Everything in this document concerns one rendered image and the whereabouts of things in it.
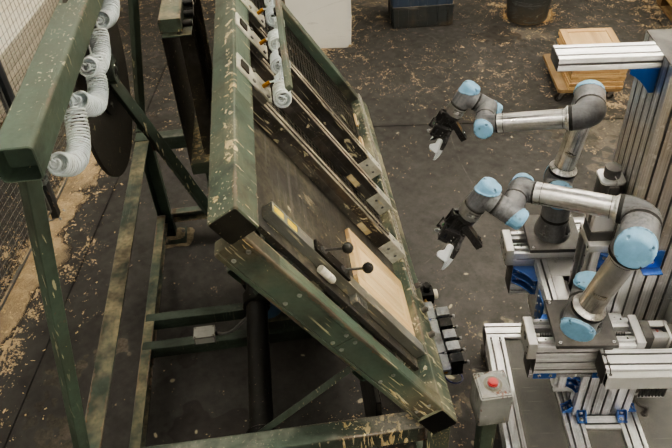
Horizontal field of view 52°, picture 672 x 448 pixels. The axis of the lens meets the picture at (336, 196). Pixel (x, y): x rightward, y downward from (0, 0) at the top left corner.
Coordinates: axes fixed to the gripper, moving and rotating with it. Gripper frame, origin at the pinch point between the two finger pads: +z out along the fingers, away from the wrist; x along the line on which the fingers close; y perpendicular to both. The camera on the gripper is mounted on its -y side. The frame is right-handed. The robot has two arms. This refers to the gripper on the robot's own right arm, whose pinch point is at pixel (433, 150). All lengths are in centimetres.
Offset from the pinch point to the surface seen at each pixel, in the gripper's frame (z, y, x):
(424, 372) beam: 42, -12, 83
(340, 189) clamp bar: 16.0, 36.1, 27.9
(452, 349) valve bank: 47, -30, 63
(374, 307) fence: 22, 19, 78
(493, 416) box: 37, -37, 97
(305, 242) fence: 1, 54, 81
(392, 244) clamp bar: 36.2, 2.0, 25.0
